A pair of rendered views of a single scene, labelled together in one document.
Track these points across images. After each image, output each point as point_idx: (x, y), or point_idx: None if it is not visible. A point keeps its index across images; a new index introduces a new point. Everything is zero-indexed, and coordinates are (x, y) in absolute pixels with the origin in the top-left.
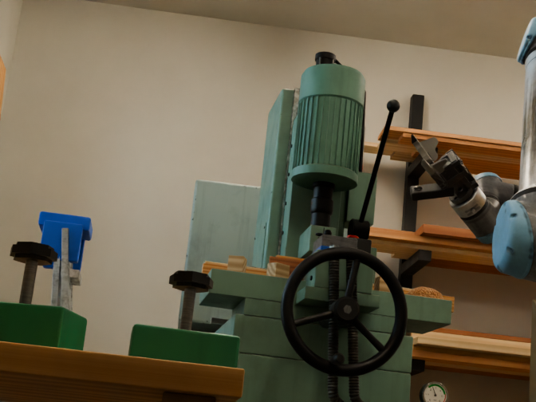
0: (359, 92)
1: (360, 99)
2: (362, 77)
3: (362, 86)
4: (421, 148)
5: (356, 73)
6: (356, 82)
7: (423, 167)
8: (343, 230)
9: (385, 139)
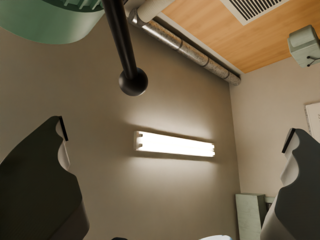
0: (87, 24)
1: (84, 17)
2: (68, 42)
3: (71, 34)
4: (65, 165)
5: (83, 37)
6: (87, 29)
7: (316, 141)
8: None
9: (125, 19)
